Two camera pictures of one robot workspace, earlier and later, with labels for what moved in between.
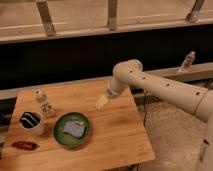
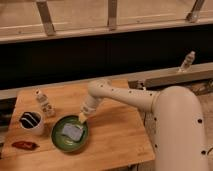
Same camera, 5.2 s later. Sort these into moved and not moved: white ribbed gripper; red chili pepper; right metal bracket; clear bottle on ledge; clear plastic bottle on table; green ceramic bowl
Moved: green ceramic bowl; white ribbed gripper
Not moved: red chili pepper; clear bottle on ledge; right metal bracket; clear plastic bottle on table
